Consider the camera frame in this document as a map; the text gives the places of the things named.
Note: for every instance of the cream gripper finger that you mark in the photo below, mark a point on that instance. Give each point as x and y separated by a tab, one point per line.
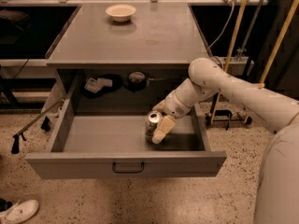
159	107
165	127

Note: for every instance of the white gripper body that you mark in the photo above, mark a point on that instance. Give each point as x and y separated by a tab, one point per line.
173	105

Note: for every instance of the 7up soda can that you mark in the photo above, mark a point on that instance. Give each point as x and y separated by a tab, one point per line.
153	119

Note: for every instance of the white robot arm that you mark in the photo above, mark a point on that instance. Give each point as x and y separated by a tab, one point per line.
277	199

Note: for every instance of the open grey drawer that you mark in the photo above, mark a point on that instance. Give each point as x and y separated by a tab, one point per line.
86	146

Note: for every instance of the black round tape roll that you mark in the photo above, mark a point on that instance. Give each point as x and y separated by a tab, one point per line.
137	81

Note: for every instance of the yellow hand truck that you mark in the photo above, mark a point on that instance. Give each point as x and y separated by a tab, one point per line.
273	54

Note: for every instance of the black bag with label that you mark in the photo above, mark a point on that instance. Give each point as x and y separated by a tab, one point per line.
98	86

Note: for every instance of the grey metal cabinet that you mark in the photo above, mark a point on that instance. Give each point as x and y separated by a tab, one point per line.
160	40

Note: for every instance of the white bowl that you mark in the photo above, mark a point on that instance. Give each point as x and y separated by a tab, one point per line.
121	12

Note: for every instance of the grabber reacher tool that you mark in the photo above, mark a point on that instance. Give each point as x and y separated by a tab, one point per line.
20	134

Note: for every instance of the white sneaker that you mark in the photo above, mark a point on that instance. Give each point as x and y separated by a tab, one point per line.
19	212

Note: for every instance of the black drawer handle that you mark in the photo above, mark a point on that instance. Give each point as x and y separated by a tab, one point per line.
128	168

